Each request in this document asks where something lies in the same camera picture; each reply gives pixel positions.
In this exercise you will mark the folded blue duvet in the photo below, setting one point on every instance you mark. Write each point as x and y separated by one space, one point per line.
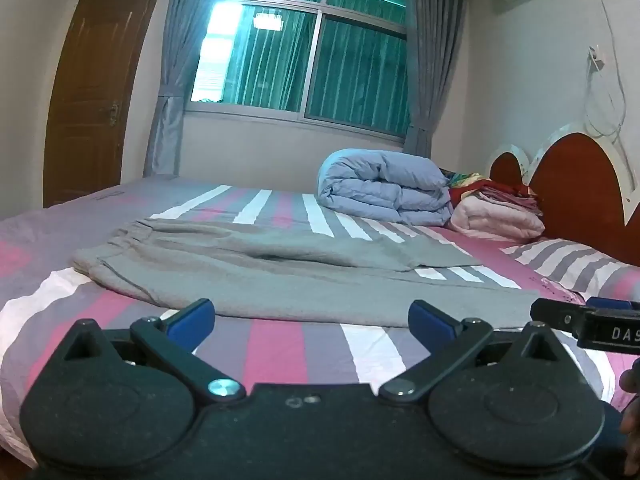
385 185

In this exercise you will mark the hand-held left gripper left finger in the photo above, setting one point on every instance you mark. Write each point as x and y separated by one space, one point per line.
192 317

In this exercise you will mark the striped pillow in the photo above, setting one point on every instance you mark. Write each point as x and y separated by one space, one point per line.
575 262

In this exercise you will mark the bed with striped sheet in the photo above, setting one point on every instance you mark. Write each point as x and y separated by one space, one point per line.
280 345

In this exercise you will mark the person's right hand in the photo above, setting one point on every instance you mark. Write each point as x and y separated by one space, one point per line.
631 417

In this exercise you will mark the white wall socket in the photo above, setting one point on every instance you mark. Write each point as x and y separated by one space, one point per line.
596 59

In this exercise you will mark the brown wooden door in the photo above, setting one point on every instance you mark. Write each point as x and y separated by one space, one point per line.
95 85

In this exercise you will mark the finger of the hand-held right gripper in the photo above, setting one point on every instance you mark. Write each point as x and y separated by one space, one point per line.
610 303
555 315

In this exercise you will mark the red and white headboard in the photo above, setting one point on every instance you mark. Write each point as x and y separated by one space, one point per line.
580 180

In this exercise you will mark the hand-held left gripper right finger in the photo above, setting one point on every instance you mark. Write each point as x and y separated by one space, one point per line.
430 320

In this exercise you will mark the folded pink blanket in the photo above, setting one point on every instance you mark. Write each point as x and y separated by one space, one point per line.
495 220

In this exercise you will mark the grey pants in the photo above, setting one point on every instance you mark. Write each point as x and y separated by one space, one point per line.
280 272

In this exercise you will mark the window with green glass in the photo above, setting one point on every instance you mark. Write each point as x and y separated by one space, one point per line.
310 45

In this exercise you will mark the grey curtain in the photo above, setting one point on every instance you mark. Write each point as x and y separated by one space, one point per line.
430 55
167 70

